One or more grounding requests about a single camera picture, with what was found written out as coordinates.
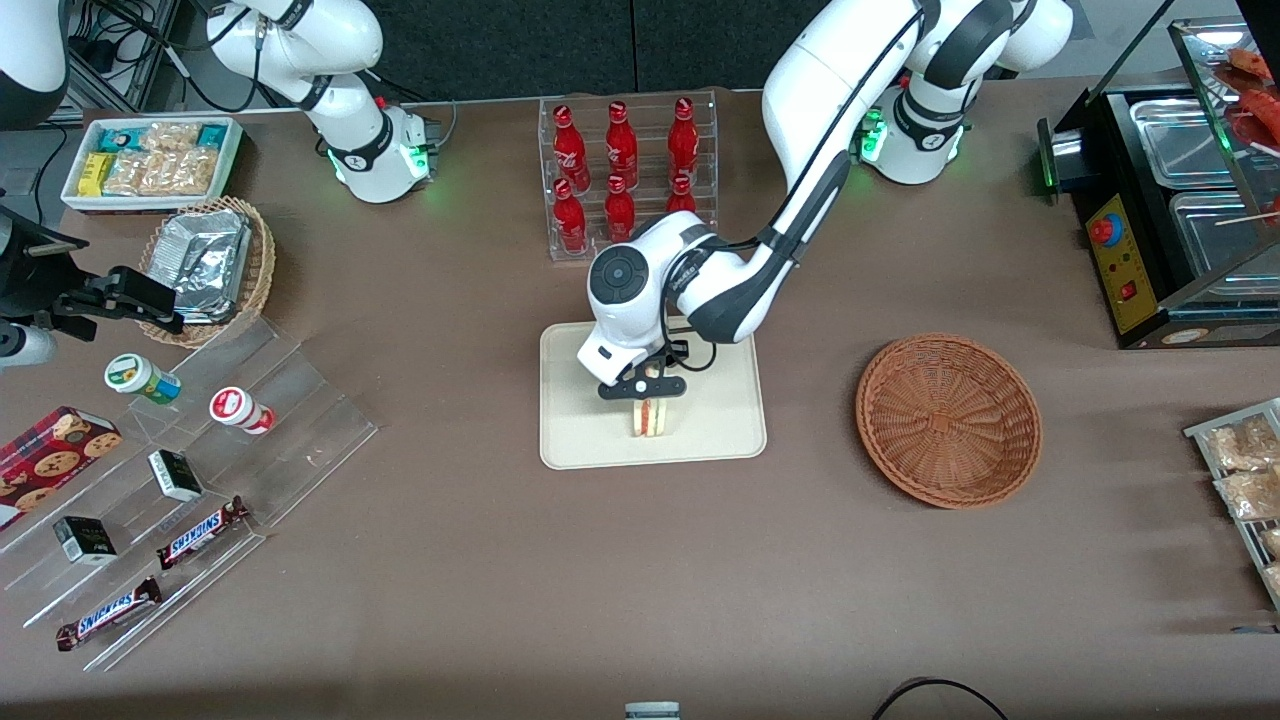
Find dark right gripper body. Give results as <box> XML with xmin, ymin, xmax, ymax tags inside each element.
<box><xmin>0</xmin><ymin>205</ymin><xmax>86</xmax><ymax>323</ymax></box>

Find triangle sandwich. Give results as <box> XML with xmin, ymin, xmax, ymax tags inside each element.
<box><xmin>629</xmin><ymin>397</ymin><xmax>674</xmax><ymax>439</ymax></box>

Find beige plastic tray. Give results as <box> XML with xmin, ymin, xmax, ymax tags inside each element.
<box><xmin>539</xmin><ymin>312</ymin><xmax>769</xmax><ymax>471</ymax></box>

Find light wicker basket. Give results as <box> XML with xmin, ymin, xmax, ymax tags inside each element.
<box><xmin>139</xmin><ymin>196</ymin><xmax>277</xmax><ymax>349</ymax></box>

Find brown wicker basket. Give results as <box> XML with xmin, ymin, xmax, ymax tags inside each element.
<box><xmin>855</xmin><ymin>333</ymin><xmax>1044</xmax><ymax>510</ymax></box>

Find silver foil pack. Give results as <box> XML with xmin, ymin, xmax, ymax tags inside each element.
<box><xmin>172</xmin><ymin>209</ymin><xmax>253</xmax><ymax>313</ymax></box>
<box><xmin>149</xmin><ymin>213</ymin><xmax>187</xmax><ymax>293</ymax></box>

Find green lid cup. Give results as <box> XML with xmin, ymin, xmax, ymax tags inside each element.
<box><xmin>104</xmin><ymin>353</ymin><xmax>183</xmax><ymax>406</ymax></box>

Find white snack bin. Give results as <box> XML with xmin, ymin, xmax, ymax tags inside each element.
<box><xmin>61</xmin><ymin>116</ymin><xmax>245</xmax><ymax>214</ymax></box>

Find yellow snack pack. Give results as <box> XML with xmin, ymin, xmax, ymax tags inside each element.
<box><xmin>77</xmin><ymin>152</ymin><xmax>117</xmax><ymax>199</ymax></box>

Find clear rice cracker bag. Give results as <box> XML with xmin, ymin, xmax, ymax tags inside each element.
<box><xmin>140</xmin><ymin>121</ymin><xmax>202</xmax><ymax>157</ymax></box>
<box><xmin>103</xmin><ymin>152</ymin><xmax>147</xmax><ymax>197</ymax></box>
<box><xmin>140</xmin><ymin>150</ymin><xmax>183</xmax><ymax>197</ymax></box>
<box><xmin>175</xmin><ymin>147</ymin><xmax>222</xmax><ymax>197</ymax></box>

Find red lid cup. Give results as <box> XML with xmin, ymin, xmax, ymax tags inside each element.
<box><xmin>209</xmin><ymin>386</ymin><xmax>276</xmax><ymax>436</ymax></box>

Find red cookie box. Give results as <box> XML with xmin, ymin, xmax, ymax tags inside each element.
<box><xmin>0</xmin><ymin>405</ymin><xmax>124</xmax><ymax>532</ymax></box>

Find small black box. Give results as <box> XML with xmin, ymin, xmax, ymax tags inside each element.
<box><xmin>147</xmin><ymin>449</ymin><xmax>205</xmax><ymax>503</ymax></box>
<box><xmin>52</xmin><ymin>515</ymin><xmax>119</xmax><ymax>566</ymax></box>

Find clear acrylic step display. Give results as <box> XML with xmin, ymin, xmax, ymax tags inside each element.
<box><xmin>0</xmin><ymin>317</ymin><xmax>380</xmax><ymax>673</ymax></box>

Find clear acrylic bottle rack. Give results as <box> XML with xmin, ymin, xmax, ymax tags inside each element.
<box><xmin>537</xmin><ymin>89</ymin><xmax>720</xmax><ymax>262</ymax></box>

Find snickers bar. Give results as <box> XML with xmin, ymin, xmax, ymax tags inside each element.
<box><xmin>156</xmin><ymin>496</ymin><xmax>251</xmax><ymax>571</ymax></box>
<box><xmin>55</xmin><ymin>576</ymin><xmax>163</xmax><ymax>653</ymax></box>

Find black food warmer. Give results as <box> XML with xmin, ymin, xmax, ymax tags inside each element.
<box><xmin>1036</xmin><ymin>16</ymin><xmax>1280</xmax><ymax>350</ymax></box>

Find steel warmer pan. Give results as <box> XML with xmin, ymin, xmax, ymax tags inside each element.
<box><xmin>1129</xmin><ymin>97</ymin><xmax>1253</xmax><ymax>191</ymax></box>
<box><xmin>1168</xmin><ymin>189</ymin><xmax>1280</xmax><ymax>293</ymax></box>

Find red food in warmer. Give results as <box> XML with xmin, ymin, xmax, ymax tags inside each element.
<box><xmin>1226</xmin><ymin>46</ymin><xmax>1280</xmax><ymax>146</ymax></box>

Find aluminium frame with cables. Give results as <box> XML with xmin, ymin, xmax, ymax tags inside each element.
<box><xmin>66</xmin><ymin>0</ymin><xmax>201</xmax><ymax>113</ymax></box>

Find black right base cables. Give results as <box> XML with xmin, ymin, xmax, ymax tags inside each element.
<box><xmin>372</xmin><ymin>68</ymin><xmax>458</xmax><ymax>133</ymax></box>

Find black floor cable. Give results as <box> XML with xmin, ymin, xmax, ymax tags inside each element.
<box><xmin>869</xmin><ymin>677</ymin><xmax>1012</xmax><ymax>720</ymax></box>

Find grey wire rack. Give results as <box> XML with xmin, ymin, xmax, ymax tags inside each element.
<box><xmin>1184</xmin><ymin>397</ymin><xmax>1280</xmax><ymax>612</ymax></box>

